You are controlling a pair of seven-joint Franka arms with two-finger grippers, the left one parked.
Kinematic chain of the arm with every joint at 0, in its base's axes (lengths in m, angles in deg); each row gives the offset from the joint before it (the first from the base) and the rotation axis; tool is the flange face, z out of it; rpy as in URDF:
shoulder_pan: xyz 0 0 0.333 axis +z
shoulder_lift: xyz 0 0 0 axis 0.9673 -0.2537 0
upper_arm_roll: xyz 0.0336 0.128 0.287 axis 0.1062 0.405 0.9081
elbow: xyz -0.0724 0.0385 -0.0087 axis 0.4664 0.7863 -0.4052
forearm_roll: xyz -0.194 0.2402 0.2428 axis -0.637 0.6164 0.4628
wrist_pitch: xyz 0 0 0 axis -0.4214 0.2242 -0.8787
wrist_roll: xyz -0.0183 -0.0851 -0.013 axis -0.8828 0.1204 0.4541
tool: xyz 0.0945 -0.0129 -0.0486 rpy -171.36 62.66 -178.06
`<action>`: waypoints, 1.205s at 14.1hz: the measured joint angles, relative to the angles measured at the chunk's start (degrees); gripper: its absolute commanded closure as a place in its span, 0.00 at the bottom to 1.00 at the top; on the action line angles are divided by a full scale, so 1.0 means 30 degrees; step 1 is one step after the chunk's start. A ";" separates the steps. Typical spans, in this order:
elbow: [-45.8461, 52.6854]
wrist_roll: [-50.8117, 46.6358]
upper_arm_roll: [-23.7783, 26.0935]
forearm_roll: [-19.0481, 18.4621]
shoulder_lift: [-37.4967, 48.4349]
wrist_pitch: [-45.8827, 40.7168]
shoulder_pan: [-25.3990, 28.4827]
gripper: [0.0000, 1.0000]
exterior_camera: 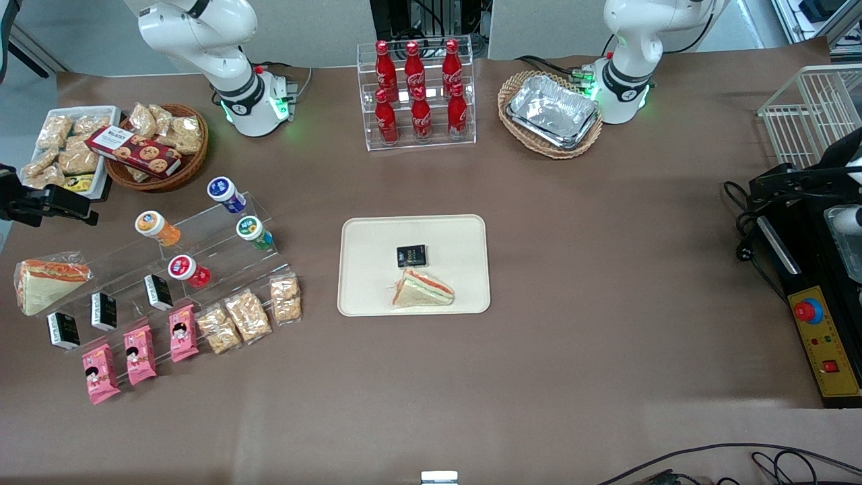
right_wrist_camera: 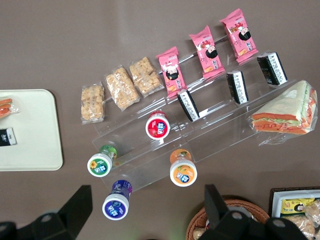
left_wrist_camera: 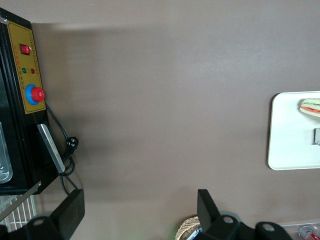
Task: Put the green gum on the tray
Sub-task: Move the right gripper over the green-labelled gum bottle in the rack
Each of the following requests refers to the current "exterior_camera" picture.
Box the dark brown wicker basket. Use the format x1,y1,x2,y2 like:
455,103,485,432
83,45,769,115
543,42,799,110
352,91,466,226
104,103,209,193

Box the aluminium foil tray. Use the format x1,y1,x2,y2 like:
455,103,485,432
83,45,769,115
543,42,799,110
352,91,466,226
506,74,600,150

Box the clear acrylic stepped display stand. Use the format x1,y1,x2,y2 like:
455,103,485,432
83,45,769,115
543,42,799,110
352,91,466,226
40,192,292,379

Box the pink snack packet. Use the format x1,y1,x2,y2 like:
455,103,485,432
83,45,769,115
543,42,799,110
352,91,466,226
168,304,200,363
82,344,122,405
123,325,158,386

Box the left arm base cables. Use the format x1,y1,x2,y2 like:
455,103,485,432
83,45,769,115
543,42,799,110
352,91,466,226
515,53,610,87

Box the clear plastic container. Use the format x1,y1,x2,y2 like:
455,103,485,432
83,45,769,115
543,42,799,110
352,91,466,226
823,205,862,284

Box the metal shelf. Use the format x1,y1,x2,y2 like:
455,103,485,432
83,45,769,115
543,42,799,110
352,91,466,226
771,0,862,49

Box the white rectangular tray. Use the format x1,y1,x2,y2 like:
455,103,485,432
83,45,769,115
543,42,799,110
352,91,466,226
20,106,122,203

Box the black floor cables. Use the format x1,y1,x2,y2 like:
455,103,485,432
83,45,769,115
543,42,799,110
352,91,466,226
596,442,862,485

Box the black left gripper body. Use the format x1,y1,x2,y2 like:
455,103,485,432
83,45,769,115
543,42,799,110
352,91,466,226
800,164,855,198

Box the wrapped triangle sandwich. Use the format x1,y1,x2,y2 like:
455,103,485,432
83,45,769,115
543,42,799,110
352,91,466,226
392,268,455,309
15,253,93,317

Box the black white gum box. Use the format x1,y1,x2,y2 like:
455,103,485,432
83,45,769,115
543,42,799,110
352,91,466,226
144,274,174,311
91,292,118,331
47,312,81,351

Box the blue gum bottle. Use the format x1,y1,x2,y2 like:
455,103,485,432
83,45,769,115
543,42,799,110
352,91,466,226
207,176,246,214

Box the white wire basket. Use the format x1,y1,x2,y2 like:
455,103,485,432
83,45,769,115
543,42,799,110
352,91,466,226
758,64,862,170

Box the black equipment rack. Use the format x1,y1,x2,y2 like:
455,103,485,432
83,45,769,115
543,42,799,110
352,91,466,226
369,0,492,60

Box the black yellow control box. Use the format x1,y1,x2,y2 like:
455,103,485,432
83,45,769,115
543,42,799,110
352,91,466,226
756,201,862,409

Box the red cola bottle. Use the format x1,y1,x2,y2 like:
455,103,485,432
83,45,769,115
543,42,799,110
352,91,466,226
404,40,426,95
374,89,399,144
411,86,433,141
375,40,398,102
442,38,464,92
447,82,469,139

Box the green gum bottle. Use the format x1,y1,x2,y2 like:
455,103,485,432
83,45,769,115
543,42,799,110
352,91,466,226
236,216,275,251

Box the light wicker basket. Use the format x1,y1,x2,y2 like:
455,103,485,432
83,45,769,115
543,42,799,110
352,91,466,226
498,70,603,160

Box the beige plastic tray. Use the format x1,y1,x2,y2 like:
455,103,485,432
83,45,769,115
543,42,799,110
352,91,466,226
337,214,491,317

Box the clear acrylic bottle rack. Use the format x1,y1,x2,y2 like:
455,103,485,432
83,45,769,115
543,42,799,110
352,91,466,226
357,35,476,152

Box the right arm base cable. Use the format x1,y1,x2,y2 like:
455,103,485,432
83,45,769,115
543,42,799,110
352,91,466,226
253,62,314,123

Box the black cable bundle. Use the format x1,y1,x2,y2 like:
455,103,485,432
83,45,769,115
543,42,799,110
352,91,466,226
723,181,789,304

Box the orange gum bottle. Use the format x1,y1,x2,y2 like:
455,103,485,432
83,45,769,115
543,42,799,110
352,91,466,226
135,210,181,247

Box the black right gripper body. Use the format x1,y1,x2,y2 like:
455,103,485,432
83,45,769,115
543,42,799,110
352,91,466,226
0,165,56,226

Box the red cookie box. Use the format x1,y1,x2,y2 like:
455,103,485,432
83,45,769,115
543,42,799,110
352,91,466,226
86,125,183,179

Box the red gum bottle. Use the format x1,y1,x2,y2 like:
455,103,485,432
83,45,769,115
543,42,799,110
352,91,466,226
168,255,211,289

